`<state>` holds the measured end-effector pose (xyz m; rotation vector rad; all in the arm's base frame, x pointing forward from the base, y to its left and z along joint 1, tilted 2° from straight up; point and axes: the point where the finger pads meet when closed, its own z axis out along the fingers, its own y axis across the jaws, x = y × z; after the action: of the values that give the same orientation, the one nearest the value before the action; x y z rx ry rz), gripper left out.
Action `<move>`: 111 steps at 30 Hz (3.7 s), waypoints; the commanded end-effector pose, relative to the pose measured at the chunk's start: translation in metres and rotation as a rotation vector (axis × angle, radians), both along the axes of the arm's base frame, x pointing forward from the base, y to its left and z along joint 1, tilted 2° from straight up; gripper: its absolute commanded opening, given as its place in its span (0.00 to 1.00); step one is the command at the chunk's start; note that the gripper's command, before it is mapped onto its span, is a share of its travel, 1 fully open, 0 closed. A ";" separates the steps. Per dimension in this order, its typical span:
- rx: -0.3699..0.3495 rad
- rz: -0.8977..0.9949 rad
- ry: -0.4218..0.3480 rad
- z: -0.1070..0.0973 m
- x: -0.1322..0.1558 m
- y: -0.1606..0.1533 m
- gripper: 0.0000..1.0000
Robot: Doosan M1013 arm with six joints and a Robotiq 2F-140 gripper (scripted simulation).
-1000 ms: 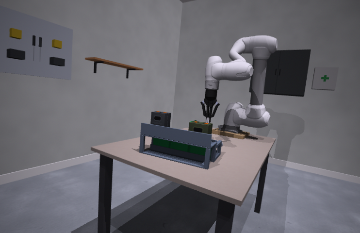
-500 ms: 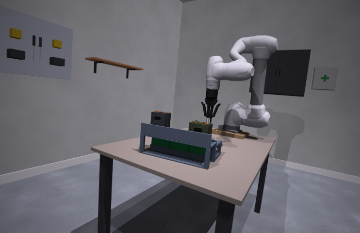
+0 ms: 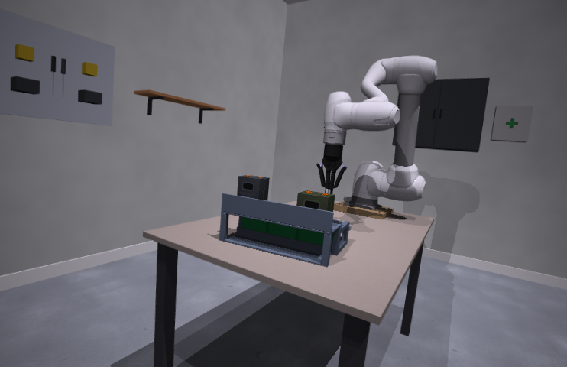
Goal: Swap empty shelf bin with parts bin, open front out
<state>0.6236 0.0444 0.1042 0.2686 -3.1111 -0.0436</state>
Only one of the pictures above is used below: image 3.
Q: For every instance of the black tool case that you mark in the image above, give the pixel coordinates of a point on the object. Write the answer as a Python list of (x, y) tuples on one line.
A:
[(251, 187)]

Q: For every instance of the olive green case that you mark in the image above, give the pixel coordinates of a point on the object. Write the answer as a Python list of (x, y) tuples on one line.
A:
[(316, 200)]

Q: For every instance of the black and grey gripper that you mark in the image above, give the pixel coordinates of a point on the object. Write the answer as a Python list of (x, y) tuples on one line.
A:
[(332, 160)]

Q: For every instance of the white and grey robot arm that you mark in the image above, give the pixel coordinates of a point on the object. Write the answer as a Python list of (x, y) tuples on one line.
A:
[(402, 181)]

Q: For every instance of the dark grey metal shelf rack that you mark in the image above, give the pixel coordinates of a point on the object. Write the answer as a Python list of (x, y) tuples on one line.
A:
[(300, 217)]

